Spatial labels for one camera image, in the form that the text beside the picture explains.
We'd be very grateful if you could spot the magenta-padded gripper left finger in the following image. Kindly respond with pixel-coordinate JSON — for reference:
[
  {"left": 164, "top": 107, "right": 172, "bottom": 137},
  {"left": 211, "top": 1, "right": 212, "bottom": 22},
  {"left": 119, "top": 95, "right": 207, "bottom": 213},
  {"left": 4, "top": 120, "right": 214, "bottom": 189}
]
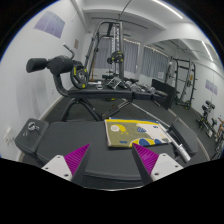
[{"left": 41, "top": 143, "right": 94, "bottom": 188}]

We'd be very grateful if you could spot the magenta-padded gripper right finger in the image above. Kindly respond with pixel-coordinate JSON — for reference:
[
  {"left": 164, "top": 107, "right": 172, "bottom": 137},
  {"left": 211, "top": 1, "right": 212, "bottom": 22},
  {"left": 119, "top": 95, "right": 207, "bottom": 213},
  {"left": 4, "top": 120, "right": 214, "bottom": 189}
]
[{"left": 131, "top": 142, "right": 185, "bottom": 186}]

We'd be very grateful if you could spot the yellow blue patterned towel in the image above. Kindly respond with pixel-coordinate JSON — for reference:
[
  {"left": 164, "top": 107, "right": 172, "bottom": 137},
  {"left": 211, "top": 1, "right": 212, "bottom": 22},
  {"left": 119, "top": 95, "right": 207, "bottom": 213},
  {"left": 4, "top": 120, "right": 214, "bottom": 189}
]
[{"left": 104, "top": 117, "right": 173, "bottom": 148}]

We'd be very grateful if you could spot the black padded workout bench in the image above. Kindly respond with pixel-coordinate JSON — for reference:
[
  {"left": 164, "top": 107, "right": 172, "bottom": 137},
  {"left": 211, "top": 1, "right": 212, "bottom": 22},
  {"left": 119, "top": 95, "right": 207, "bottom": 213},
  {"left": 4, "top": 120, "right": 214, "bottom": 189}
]
[{"left": 14, "top": 117, "right": 199, "bottom": 191}]

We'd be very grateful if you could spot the metal key bunch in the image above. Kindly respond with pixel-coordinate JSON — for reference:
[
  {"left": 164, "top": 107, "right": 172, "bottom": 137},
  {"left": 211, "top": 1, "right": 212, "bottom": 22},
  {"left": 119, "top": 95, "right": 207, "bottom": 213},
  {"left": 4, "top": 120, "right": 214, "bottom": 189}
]
[{"left": 22, "top": 121, "right": 42, "bottom": 136}]

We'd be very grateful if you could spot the black box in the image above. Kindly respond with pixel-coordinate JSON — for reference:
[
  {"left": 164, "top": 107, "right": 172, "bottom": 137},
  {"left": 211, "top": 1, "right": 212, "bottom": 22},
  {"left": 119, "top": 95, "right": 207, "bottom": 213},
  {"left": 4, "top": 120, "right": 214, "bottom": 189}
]
[{"left": 151, "top": 78, "right": 176, "bottom": 110}]

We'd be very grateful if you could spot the black bench with roller pads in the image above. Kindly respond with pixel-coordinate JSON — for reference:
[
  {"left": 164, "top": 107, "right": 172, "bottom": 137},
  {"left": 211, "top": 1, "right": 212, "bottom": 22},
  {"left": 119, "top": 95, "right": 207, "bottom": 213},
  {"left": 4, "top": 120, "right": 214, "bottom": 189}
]
[{"left": 25, "top": 43, "right": 169, "bottom": 122}]

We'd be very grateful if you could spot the group of dumbbells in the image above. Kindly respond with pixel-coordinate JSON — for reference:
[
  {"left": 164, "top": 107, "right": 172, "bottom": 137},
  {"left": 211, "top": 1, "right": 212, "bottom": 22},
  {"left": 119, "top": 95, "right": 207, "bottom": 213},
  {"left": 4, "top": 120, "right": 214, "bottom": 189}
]
[{"left": 128, "top": 79, "right": 158, "bottom": 96}]

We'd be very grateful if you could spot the black exercise machine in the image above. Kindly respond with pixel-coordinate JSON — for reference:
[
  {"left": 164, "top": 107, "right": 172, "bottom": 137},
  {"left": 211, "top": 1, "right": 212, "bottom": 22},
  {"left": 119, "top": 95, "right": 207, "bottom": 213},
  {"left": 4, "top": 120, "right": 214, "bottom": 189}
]
[{"left": 196, "top": 99, "right": 218, "bottom": 134}]

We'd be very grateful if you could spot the black yellow weight plate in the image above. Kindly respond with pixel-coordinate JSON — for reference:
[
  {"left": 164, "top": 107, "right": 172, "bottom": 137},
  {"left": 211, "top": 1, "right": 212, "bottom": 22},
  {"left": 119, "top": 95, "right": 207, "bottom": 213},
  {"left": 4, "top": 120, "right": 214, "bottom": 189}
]
[
  {"left": 69, "top": 64, "right": 90, "bottom": 90},
  {"left": 106, "top": 50, "right": 125, "bottom": 65}
]

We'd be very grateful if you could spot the black squat rack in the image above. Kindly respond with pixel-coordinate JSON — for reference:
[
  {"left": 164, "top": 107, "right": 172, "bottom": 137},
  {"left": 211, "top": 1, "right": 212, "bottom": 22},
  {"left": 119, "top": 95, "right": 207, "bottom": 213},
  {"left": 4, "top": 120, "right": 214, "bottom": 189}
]
[{"left": 166, "top": 56, "right": 198, "bottom": 111}]

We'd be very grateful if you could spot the grey window curtain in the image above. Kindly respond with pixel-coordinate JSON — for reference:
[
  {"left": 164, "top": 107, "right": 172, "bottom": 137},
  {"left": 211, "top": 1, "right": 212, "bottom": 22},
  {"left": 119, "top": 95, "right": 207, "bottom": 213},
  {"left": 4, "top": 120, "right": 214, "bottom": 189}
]
[
  {"left": 93, "top": 36, "right": 139, "bottom": 74},
  {"left": 141, "top": 44, "right": 170, "bottom": 79}
]

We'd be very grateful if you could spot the black power rack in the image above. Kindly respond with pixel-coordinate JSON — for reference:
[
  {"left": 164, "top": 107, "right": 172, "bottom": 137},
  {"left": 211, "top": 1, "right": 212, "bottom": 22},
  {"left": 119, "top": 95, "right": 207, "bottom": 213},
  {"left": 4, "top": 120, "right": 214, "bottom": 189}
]
[{"left": 83, "top": 20, "right": 128, "bottom": 84}]

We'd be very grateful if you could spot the long ceiling light strip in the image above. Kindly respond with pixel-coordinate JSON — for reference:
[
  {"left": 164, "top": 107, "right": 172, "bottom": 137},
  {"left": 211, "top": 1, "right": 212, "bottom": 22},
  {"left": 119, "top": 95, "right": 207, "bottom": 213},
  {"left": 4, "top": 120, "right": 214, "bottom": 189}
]
[
  {"left": 201, "top": 40, "right": 214, "bottom": 63},
  {"left": 151, "top": 0, "right": 184, "bottom": 20}
]

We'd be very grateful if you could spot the white wall socket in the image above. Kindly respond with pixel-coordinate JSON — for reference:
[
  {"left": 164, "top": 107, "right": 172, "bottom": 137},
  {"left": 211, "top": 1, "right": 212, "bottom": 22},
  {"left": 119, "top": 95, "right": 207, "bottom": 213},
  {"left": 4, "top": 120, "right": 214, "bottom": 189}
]
[{"left": 2, "top": 126, "right": 16, "bottom": 146}]

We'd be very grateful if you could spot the metal cable row handle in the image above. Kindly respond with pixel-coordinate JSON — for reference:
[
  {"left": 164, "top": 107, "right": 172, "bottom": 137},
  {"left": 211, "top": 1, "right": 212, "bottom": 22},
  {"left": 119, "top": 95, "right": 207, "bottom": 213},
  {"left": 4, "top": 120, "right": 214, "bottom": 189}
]
[{"left": 106, "top": 77, "right": 128, "bottom": 90}]

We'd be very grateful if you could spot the purple wall poster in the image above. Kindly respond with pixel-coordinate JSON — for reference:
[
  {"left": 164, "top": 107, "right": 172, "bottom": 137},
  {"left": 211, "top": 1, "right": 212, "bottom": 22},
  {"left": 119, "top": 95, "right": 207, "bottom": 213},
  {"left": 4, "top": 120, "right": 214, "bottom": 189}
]
[
  {"left": 33, "top": 10, "right": 66, "bottom": 39},
  {"left": 204, "top": 78, "right": 219, "bottom": 96}
]

